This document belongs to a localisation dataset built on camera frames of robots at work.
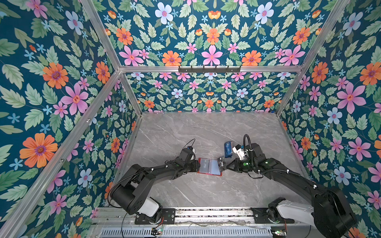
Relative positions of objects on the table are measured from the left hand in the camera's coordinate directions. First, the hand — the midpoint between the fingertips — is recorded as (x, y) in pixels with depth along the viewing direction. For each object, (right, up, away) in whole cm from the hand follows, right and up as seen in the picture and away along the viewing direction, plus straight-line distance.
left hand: (201, 162), depth 88 cm
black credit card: (+12, +1, -5) cm, 13 cm away
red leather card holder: (+5, -3, +2) cm, 6 cm away
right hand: (+14, 0, -8) cm, 16 cm away
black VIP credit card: (+2, -2, +2) cm, 4 cm away
